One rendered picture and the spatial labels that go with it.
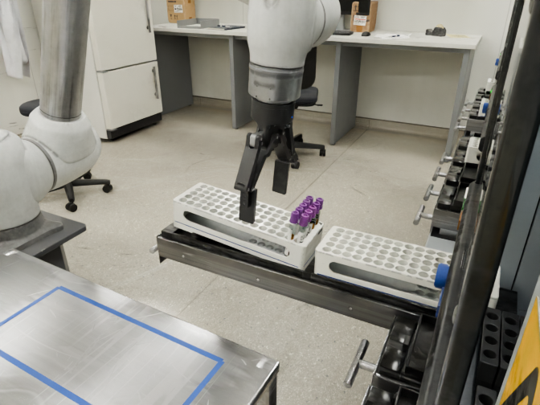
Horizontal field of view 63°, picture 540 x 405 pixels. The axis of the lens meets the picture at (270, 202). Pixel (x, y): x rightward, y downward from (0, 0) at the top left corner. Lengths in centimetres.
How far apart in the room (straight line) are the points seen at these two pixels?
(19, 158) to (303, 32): 76
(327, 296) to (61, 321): 44
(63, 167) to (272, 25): 77
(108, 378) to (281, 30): 54
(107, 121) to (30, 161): 293
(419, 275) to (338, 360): 106
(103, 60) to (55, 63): 282
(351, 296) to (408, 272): 11
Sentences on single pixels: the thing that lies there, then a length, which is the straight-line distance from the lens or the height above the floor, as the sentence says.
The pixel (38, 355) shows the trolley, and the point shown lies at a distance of 73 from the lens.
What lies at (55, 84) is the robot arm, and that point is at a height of 106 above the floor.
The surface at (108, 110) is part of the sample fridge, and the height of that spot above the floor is 30.
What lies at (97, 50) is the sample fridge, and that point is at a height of 79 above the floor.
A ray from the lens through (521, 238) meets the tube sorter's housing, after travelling 84.
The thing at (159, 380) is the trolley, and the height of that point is 82.
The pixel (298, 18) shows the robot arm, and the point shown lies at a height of 124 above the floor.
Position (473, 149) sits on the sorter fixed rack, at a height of 86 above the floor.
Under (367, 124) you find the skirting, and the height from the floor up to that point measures 3.
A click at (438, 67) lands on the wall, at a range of 425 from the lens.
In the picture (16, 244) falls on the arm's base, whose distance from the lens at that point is 123.
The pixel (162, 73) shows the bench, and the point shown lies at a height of 44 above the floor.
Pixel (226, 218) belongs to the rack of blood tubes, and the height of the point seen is 88.
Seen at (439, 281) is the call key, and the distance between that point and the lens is 55.
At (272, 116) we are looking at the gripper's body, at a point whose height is 109.
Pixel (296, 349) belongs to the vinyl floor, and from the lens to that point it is 181.
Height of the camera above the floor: 129
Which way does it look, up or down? 27 degrees down
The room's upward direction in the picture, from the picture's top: straight up
